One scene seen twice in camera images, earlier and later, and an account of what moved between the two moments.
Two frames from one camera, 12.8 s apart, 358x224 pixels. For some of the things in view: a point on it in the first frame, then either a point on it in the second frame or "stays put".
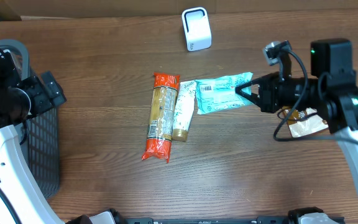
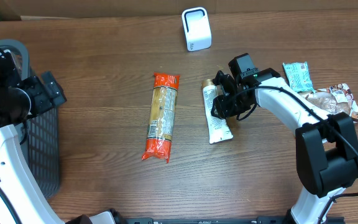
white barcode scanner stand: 197,28 stays put
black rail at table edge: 259,219 stays put
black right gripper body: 289,91 -> 235,105
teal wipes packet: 219,93 -> 298,76
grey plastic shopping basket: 39,137 stays put
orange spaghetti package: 165,93 stays put
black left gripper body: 40,101 stays put
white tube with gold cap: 183,110 -> 218,129
